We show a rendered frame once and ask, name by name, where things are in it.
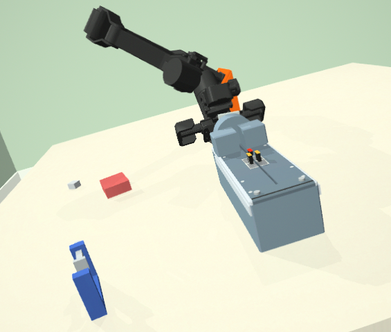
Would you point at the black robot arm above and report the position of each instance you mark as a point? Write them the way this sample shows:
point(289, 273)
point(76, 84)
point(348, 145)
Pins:
point(185, 72)

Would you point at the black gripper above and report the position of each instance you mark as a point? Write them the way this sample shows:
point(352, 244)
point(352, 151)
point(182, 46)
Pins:
point(186, 129)

